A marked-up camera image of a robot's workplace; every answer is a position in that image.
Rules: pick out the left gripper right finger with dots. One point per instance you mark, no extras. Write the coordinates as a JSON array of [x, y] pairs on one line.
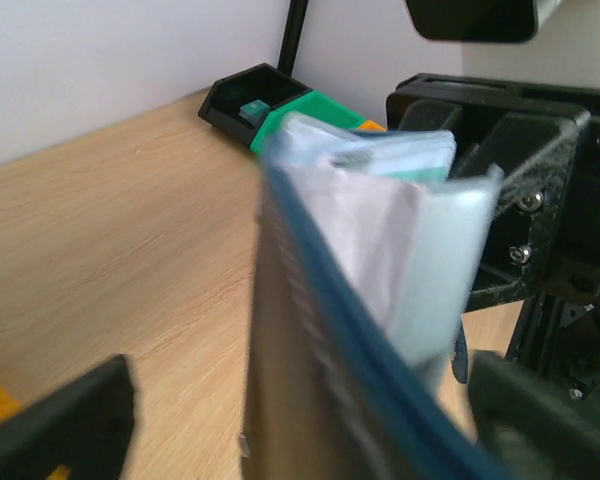
[[537, 431]]

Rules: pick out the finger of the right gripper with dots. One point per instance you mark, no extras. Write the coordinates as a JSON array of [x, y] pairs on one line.
[[431, 115]]

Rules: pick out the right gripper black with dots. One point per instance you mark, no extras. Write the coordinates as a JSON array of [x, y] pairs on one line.
[[543, 245]]

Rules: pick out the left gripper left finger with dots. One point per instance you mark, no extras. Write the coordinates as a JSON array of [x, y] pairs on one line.
[[86, 426]]

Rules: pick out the blue leather card holder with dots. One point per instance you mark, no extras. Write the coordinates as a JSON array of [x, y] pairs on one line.
[[366, 255]]

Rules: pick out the teal card in black bin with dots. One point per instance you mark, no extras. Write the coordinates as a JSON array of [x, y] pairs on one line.
[[253, 111]]

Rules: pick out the yellow bin right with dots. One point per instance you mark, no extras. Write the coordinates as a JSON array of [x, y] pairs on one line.
[[370, 125]]

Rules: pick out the black bin right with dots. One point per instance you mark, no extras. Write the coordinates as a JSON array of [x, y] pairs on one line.
[[238, 105]]

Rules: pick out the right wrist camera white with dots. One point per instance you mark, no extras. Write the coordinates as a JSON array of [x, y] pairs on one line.
[[550, 42]]

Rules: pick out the right black frame post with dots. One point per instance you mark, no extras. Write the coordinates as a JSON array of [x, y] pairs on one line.
[[292, 35]]

